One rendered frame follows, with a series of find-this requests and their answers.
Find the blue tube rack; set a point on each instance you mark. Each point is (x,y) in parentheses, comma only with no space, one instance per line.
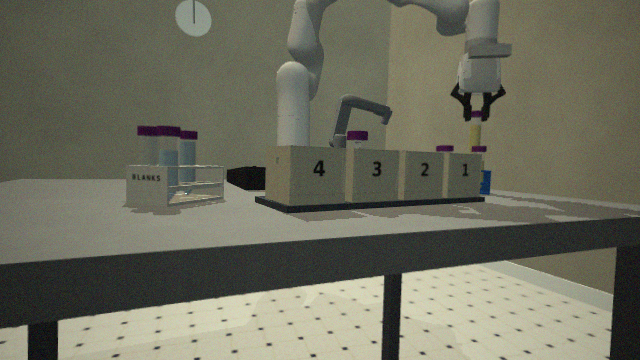
(485,190)

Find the beige bucket adapter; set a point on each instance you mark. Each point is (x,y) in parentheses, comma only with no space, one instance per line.
(461,175)
(420,175)
(305,175)
(371,175)

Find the cream tube rack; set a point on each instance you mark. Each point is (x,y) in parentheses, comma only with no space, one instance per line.
(149,185)

